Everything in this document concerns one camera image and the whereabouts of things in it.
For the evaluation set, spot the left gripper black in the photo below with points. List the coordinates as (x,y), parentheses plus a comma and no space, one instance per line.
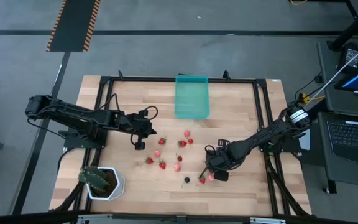
(137,123)

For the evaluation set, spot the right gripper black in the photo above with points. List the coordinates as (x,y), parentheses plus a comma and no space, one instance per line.
(222,157)

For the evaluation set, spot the pink round fruit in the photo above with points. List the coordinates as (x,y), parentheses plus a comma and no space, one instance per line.
(211,177)
(157,153)
(187,133)
(177,168)

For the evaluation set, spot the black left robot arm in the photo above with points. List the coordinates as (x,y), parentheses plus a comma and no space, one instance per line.
(73,112)

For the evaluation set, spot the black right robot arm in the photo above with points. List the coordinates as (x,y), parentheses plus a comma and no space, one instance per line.
(259,137)

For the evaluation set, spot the teal plastic tupperware container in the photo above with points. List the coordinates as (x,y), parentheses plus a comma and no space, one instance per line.
(191,99)

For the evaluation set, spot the white hexagonal plant pot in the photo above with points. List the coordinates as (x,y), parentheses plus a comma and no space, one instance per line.
(120,183)

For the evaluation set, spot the green cactus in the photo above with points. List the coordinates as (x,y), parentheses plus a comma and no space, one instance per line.
(92,179)

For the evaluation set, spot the small white label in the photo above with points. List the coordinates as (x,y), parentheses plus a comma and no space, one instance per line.
(276,80)

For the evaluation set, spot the black mat with orange stripes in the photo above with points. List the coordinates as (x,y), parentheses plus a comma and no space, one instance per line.
(73,25)

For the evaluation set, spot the slanted black floor tape strip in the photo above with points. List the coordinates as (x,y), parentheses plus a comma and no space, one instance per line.
(29,174)

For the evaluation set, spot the dark grey laptop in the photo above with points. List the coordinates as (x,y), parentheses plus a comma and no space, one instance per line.
(353,140)

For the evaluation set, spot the grey side desk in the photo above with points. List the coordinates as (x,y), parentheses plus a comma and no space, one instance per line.
(325,77)

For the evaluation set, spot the thin white rod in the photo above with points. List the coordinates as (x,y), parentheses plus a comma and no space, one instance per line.
(337,75)

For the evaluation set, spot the black power adapter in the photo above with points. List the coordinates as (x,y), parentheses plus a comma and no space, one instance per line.
(350,57)

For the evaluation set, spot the black stand pole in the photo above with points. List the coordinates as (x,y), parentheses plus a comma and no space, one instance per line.
(353,28)

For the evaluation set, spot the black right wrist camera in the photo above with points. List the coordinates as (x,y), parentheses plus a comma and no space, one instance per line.
(221,175)

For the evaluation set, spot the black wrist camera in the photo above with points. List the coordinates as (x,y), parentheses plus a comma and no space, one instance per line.
(221,175)
(140,146)

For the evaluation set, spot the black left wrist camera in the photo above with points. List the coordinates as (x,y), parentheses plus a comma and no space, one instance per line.
(140,146)

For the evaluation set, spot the black metal table frame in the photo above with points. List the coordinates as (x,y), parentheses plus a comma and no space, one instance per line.
(126,79)

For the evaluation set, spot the silver metal bracket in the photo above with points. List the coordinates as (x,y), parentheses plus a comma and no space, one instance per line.
(267,221)
(95,219)

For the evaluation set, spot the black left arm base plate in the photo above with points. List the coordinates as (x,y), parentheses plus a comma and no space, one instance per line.
(68,143)

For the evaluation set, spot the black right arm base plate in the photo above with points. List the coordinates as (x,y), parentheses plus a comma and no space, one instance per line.
(292,148)

